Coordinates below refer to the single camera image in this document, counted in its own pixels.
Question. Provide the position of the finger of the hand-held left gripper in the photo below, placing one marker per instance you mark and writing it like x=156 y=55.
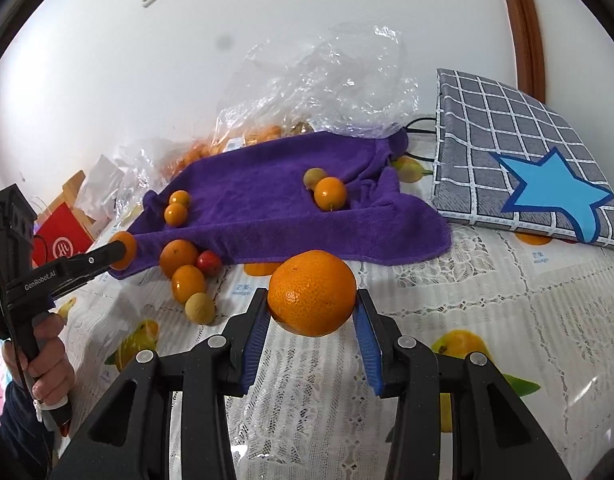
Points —
x=92 y=260

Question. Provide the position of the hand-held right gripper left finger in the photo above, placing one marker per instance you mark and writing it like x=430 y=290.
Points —
x=254 y=345

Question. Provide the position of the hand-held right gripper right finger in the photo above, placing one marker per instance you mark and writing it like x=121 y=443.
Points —
x=369 y=350

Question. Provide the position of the small orange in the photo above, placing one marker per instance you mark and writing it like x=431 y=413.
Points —
x=330 y=193
x=178 y=258
x=188 y=282
x=179 y=197
x=176 y=214
x=126 y=255

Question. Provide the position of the large orange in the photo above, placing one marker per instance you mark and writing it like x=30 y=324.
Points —
x=312 y=292

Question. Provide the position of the person's left forearm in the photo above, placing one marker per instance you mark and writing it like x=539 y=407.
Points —
x=17 y=425

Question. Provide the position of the person's left hand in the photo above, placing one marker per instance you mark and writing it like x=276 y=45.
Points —
x=49 y=355

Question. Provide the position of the red paper bag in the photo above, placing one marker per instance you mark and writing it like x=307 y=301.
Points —
x=62 y=240

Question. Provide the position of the white plastic bag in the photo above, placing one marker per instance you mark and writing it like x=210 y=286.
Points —
x=104 y=180

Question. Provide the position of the small red fruit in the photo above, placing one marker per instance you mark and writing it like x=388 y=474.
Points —
x=208 y=262

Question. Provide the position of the small clear plastic bag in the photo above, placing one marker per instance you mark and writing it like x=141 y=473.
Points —
x=137 y=170

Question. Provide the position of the purple towel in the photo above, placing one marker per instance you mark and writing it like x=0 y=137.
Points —
x=267 y=195

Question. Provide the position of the pile of bagged oranges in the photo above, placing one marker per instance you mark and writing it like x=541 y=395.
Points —
x=207 y=152

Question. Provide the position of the grey checked bag blue star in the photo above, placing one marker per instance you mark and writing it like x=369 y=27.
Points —
x=512 y=145

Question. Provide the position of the crumpled clear plastic bag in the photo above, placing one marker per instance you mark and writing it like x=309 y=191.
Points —
x=327 y=75

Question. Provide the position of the brown wooden door frame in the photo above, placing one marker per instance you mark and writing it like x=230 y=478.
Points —
x=524 y=25

